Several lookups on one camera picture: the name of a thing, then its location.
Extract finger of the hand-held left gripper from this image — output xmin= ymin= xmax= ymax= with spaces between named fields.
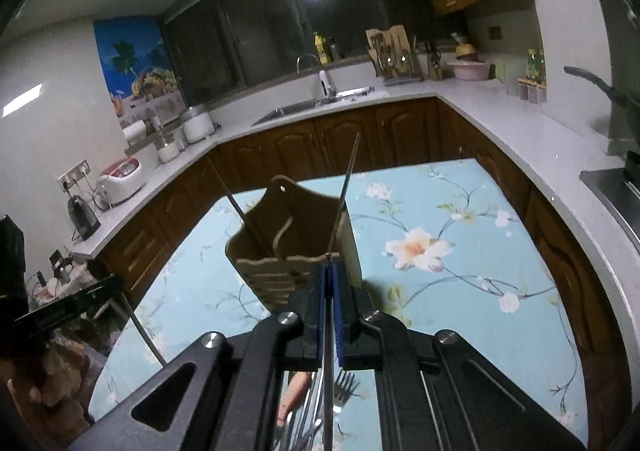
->
xmin=15 ymin=275 xmax=125 ymax=342

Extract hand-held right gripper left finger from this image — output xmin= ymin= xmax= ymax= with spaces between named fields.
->
xmin=65 ymin=261 xmax=328 ymax=451

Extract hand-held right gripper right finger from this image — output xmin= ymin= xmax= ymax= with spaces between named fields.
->
xmin=327 ymin=263 xmax=588 ymax=451

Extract salmon pink handled utensil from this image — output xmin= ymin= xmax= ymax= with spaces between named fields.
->
xmin=276 ymin=373 xmax=312 ymax=429

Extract wooden utensil holder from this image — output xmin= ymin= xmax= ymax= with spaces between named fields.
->
xmin=224 ymin=175 xmax=364 ymax=314

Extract person's left hand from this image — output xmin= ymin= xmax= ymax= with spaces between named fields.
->
xmin=7 ymin=341 xmax=96 ymax=432

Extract small black device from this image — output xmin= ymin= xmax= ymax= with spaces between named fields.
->
xmin=49 ymin=248 xmax=75 ymax=282

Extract steel electric kettle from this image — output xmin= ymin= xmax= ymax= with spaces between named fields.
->
xmin=67 ymin=195 xmax=102 ymax=240

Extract pink and white rice cooker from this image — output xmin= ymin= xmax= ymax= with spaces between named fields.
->
xmin=95 ymin=157 xmax=146 ymax=205

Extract floral blue tablecloth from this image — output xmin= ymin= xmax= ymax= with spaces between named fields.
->
xmin=87 ymin=157 xmax=586 ymax=451

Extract small white jar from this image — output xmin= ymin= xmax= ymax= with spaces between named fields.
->
xmin=156 ymin=131 xmax=182 ymax=163

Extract paper towel roll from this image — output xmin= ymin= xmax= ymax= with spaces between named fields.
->
xmin=122 ymin=122 xmax=147 ymax=146

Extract brown wooden base cabinets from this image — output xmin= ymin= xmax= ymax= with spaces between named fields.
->
xmin=95 ymin=97 xmax=628 ymax=382

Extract steel kitchen sink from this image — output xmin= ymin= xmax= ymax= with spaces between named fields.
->
xmin=251 ymin=100 xmax=322 ymax=128

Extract curved steel faucet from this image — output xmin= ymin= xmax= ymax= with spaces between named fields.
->
xmin=296 ymin=54 xmax=321 ymax=78

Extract yellow oil bottle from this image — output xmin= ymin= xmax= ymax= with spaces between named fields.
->
xmin=313 ymin=32 xmax=333 ymax=66

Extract wooden kitchen utensil rack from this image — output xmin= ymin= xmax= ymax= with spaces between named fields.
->
xmin=365 ymin=25 xmax=422 ymax=84

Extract wooden knife block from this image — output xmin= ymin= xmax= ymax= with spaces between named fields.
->
xmin=424 ymin=42 xmax=444 ymax=80

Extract pink basin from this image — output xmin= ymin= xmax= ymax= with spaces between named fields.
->
xmin=446 ymin=60 xmax=493 ymax=80

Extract translucent white pitcher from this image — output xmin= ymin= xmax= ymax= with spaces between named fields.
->
xmin=495 ymin=62 xmax=521 ymax=96

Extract yellow container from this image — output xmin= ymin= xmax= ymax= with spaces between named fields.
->
xmin=450 ymin=32 xmax=477 ymax=62

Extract wooden spice rack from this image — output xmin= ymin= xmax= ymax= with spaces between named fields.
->
xmin=517 ymin=77 xmax=547 ymax=105

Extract steel stove top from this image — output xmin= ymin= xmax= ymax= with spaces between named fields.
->
xmin=579 ymin=167 xmax=640 ymax=252

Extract dark sliding window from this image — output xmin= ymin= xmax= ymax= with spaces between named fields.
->
xmin=162 ymin=0 xmax=426 ymax=106

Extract green bottle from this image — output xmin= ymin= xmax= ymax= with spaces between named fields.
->
xmin=526 ymin=49 xmax=547 ymax=82

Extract wall power socket strip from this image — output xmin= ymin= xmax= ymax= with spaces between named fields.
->
xmin=56 ymin=159 xmax=92 ymax=192

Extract tropical fruit wall poster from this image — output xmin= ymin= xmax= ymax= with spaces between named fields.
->
xmin=93 ymin=18 xmax=183 ymax=118

